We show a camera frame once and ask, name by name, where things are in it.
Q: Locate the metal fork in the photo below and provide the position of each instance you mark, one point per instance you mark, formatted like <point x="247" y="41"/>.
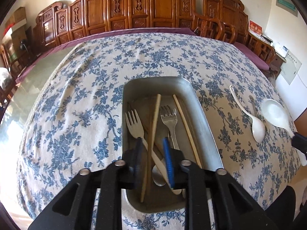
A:
<point x="169" y="122"/>

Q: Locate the metal tray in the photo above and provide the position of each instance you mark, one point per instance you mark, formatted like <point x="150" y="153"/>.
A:
<point x="191" y="115"/>

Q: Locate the green framed wall sign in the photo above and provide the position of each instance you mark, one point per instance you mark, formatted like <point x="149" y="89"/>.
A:
<point x="286" y="4"/>

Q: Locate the metal spoon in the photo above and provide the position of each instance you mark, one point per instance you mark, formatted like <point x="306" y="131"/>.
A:
<point x="158" y="177"/>

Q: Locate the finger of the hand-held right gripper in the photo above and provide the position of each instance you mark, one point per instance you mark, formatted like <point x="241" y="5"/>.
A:
<point x="299" y="142"/>

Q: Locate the white desktop device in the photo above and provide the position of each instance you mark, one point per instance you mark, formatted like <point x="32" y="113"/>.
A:
<point x="283" y="50"/>

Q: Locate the blue floral tablecloth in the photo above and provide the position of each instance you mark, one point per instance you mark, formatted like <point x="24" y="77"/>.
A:
<point x="84" y="100"/>

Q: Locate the wide white plastic spoon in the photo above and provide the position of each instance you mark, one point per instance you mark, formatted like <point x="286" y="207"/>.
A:
<point x="273" y="112"/>

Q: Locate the white plastic bag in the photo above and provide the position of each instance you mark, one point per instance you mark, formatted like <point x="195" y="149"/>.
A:
<point x="4" y="76"/>

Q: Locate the white wall panel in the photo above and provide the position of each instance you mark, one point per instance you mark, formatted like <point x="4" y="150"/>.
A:
<point x="291" y="66"/>

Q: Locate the dark wooden chair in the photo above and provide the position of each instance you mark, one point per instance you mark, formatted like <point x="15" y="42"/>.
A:
<point x="12" y="62"/>

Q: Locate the person's right forearm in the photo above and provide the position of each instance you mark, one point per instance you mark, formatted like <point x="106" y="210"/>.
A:
<point x="302" y="122"/>

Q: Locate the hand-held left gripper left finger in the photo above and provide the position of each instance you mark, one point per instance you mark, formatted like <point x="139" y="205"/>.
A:
<point x="138" y="157"/>

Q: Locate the brown cardboard box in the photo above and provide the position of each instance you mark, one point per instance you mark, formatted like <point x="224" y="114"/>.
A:
<point x="16" y="15"/>

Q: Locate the carved wooden armchair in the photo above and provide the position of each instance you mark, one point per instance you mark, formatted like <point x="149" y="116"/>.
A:
<point x="230" y="12"/>

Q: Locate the white plastic fork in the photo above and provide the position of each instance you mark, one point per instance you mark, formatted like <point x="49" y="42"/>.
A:
<point x="134" y="127"/>

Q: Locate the red gift box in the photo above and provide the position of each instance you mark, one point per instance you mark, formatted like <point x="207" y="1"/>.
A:
<point x="255" y="27"/>

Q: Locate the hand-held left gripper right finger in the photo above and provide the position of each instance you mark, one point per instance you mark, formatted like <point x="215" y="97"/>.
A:
<point x="168" y="159"/>

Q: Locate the white curved soup spoon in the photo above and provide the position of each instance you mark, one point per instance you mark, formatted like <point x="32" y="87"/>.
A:
<point x="257" y="129"/>

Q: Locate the white red cardboard box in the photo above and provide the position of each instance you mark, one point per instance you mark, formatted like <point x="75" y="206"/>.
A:
<point x="15" y="37"/>

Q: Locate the long purple seat cushion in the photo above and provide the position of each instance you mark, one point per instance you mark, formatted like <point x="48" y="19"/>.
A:
<point x="48" y="52"/>

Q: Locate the person's leg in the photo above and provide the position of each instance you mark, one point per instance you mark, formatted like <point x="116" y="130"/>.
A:
<point x="280" y="208"/>

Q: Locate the brown wooden chopstick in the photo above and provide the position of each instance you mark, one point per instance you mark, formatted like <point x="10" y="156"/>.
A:
<point x="184" y="124"/>

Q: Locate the light bamboo chopstick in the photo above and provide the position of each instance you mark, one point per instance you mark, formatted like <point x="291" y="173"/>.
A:
<point x="156" y="115"/>

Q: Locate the small purple seat cushion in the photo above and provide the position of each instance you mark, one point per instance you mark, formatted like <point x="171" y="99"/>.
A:
<point x="251" y="57"/>

